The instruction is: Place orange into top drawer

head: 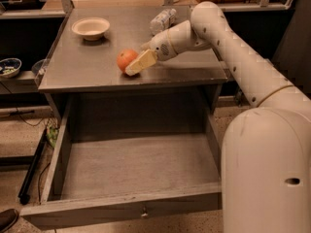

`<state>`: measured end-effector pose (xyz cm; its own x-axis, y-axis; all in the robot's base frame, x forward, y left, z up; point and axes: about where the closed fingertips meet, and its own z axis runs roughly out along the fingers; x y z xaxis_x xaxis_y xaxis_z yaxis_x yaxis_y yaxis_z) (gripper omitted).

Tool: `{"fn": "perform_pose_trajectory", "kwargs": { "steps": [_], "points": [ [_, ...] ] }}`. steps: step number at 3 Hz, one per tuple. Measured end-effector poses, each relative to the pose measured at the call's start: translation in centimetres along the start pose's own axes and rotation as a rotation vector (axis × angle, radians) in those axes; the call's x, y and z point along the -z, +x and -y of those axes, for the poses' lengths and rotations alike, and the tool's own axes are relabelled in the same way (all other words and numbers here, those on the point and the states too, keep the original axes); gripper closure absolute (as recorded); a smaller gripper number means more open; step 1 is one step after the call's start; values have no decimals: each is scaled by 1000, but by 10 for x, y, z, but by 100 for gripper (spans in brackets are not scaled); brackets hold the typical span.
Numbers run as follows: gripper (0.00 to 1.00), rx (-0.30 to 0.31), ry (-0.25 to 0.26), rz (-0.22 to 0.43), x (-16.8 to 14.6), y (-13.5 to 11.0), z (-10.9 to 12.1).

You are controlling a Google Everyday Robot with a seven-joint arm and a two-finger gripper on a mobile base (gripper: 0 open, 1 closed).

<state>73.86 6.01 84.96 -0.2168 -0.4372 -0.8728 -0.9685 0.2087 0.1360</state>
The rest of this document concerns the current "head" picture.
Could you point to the open grey top drawer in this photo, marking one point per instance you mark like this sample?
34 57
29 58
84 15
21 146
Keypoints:
116 155

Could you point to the blue patterned bowl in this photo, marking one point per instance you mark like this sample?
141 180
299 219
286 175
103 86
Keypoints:
9 67

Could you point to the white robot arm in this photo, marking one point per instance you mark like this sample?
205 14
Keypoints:
266 150

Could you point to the small clear container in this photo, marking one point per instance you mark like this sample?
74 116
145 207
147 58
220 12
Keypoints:
40 67

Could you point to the clear plastic water bottle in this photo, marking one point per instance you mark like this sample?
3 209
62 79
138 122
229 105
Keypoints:
162 21

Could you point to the beige paper bowl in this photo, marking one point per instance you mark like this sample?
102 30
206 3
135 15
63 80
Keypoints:
91 28

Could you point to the grey wooden cabinet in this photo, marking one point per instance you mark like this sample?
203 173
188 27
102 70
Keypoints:
81 66

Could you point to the black shoe tip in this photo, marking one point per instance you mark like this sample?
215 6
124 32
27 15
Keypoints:
7 219

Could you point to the metal drawer knob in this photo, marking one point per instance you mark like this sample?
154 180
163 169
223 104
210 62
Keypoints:
144 213

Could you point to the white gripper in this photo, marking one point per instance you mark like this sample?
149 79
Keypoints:
159 47

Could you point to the black floor bar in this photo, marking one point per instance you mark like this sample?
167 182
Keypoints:
23 195

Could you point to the orange fruit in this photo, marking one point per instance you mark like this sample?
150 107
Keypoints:
125 57

